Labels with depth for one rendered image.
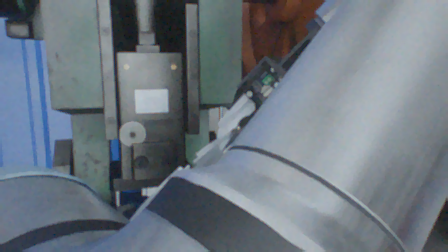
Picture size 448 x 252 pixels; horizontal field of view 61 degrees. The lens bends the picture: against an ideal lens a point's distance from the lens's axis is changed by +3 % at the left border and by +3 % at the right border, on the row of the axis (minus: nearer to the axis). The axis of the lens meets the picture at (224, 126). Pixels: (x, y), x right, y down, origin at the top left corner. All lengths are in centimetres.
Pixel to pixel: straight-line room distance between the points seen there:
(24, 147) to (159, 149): 136
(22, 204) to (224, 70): 66
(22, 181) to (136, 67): 62
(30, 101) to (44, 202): 187
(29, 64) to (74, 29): 126
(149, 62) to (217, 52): 15
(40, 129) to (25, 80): 25
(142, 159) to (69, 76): 22
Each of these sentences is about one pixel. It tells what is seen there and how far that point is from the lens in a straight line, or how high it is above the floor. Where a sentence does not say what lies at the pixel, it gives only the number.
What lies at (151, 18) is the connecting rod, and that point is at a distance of 86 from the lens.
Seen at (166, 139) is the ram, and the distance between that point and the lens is 85.
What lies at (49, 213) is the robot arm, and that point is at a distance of 18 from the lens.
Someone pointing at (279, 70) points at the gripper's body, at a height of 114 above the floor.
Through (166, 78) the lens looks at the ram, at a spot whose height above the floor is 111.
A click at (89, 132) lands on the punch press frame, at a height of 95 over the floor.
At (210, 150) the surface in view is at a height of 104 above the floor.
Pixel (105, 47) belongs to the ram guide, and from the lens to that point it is 79.
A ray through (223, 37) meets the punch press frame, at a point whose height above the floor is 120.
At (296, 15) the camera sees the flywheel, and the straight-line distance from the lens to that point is 97.
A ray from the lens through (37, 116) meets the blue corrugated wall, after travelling 205.
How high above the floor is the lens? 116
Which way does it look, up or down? 10 degrees down
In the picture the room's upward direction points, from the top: straight up
